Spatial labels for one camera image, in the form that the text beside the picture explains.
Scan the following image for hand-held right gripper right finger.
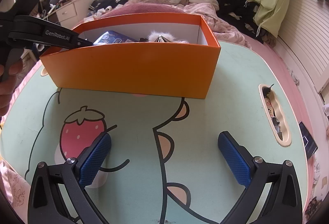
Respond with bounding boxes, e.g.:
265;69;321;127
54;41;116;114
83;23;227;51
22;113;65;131
218;131;303;224

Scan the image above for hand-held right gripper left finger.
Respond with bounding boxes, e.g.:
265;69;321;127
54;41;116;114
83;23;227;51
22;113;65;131
28;133;112;224

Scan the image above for blue square tin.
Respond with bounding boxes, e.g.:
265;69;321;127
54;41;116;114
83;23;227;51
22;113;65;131
93;30;138;46

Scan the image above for orange cardboard box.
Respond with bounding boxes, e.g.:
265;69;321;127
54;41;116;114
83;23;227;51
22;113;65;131
39;13;221;99

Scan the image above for white fluffy pompom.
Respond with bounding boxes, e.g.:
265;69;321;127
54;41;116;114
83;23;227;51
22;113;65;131
148;30;191;43

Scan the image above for green cartoon printed desktop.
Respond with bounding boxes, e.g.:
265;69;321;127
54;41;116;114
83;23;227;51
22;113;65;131
0;40;319;224

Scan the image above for person's left hand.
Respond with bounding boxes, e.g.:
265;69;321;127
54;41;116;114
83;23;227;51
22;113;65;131
0;59;24;117

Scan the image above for white drawer cabinet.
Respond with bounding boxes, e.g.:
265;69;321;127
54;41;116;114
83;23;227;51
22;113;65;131
55;0;98;23

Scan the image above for black and white striped clothes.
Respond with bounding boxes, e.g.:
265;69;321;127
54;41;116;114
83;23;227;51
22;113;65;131
89;0;127;16

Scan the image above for pile of small stickers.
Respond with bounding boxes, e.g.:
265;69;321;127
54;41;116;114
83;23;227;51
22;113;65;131
263;85;290;141

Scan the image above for dark rectangular card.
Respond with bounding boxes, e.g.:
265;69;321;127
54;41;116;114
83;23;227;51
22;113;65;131
299;122;318;159

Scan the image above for pink floral quilt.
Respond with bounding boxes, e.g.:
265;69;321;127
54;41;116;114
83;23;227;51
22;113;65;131
0;157;30;215

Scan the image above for crumpled pink blanket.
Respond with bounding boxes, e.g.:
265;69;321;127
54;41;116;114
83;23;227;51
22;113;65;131
129;0;252;48

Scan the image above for white slatted wardrobe door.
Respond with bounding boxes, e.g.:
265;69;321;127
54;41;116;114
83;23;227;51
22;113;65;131
276;0;329;93

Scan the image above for black clothes pile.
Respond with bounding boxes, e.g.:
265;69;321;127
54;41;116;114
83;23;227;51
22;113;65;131
204;0;273;43

